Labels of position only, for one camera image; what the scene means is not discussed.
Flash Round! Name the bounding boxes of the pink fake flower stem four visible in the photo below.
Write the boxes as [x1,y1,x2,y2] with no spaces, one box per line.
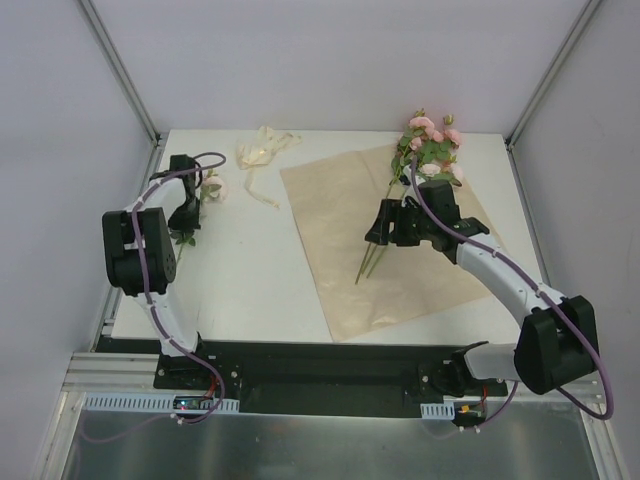
[170,171,228,262]

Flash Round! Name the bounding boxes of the kraft wrapping paper sheet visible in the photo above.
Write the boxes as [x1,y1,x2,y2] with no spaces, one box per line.
[281,145,519,344]

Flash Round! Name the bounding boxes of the pink fake flower stem one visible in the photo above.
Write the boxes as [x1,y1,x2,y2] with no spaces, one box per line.
[367,113,464,279]

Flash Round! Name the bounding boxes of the pink fake flower stem three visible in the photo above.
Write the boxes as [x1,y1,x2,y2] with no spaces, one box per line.
[359,149,465,271]

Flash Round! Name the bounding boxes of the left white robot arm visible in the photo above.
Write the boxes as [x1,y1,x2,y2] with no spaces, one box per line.
[102,154,212,389]

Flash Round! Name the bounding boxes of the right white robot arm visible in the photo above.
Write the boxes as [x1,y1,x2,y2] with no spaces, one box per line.
[365,180,598,397]

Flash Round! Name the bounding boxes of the cream ribbon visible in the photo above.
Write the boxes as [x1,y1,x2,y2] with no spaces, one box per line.
[235,125,302,209]

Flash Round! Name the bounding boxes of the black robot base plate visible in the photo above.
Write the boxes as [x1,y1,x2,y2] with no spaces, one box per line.
[153,341,507,418]

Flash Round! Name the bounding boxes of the right white cable duct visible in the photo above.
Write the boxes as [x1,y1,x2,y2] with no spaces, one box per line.
[420,402,456,421]

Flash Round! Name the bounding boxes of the white cable duct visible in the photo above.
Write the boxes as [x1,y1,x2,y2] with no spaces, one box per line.
[84,393,240,415]
[420,402,456,421]

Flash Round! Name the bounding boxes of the left aluminium frame post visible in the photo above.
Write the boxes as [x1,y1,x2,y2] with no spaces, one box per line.
[75,0,161,145]

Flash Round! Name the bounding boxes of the aluminium frame post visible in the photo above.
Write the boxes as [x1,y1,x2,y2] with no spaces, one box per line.
[75,0,161,145]
[505,0,605,152]

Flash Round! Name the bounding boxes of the left white cable duct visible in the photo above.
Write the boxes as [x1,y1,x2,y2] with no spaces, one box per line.
[84,393,240,415]

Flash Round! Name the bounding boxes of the right aluminium frame post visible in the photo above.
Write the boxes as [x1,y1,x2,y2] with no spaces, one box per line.
[505,0,605,152]

